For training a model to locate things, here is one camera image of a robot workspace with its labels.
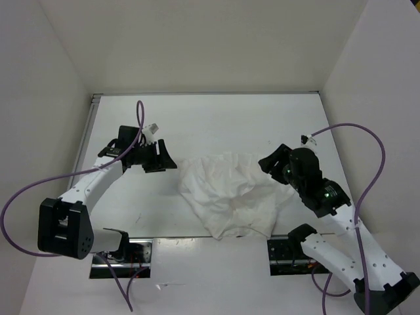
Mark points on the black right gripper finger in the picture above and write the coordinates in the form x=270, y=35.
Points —
x=279, y=156
x=278, y=176

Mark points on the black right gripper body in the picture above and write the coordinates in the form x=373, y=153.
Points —
x=285, y=170

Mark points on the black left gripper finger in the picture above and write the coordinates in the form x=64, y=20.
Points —
x=154, y=169
x=165, y=159

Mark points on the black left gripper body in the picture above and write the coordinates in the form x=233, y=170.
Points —
x=146, y=155

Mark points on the white skirt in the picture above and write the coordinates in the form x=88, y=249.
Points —
x=231, y=195

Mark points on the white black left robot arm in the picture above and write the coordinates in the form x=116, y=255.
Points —
x=65, y=227

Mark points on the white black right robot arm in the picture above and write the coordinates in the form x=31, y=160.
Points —
x=377, y=283

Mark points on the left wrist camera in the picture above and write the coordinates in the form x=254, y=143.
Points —
x=148, y=133

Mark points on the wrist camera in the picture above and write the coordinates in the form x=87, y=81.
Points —
x=148, y=133
x=307, y=141

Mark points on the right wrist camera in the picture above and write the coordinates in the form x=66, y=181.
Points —
x=307, y=141

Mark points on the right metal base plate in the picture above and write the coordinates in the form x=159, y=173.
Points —
x=283, y=261

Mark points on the metal base plate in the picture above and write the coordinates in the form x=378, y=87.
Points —
x=283, y=261
x=133, y=262

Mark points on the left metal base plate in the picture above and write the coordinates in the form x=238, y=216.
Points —
x=133, y=262

